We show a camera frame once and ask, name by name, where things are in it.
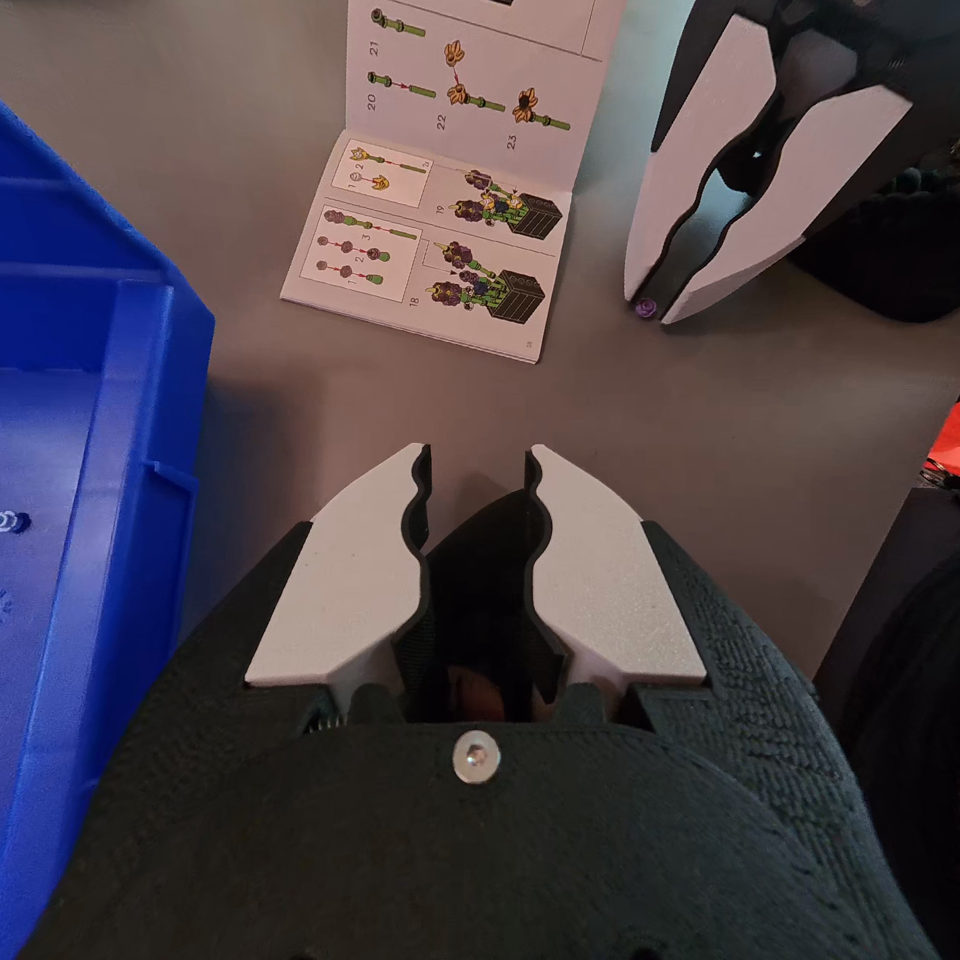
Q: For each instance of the grey desk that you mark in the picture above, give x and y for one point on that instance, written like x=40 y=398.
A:
x=705 y=420

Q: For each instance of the purple flower brick piece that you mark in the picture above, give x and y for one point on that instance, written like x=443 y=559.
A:
x=645 y=309

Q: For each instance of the instruction booklet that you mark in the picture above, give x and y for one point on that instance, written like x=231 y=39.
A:
x=435 y=150

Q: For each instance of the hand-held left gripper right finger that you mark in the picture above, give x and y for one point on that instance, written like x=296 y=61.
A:
x=615 y=593

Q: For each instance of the blue storage bin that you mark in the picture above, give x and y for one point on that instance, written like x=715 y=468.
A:
x=90 y=450

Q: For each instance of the orange traffic cone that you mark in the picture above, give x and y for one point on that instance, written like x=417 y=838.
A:
x=945 y=447

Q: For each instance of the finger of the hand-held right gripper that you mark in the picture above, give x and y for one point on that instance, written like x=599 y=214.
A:
x=810 y=180
x=705 y=120

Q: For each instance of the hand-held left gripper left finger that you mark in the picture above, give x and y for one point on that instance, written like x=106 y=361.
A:
x=338 y=593

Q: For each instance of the black wrist rest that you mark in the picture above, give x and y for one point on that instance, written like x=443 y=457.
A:
x=885 y=240

